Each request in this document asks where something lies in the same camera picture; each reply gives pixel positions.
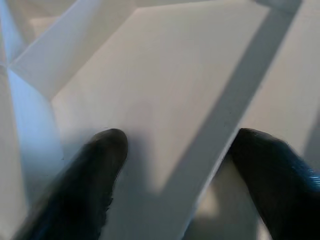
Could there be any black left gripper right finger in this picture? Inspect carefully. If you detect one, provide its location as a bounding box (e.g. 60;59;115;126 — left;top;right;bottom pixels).
228;127;320;240

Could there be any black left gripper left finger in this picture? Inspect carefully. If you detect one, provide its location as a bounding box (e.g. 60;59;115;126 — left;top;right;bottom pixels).
14;128;129;240

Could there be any white ribbed plastic table top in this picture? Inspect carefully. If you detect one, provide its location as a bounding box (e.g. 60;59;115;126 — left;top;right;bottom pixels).
0;0;320;240

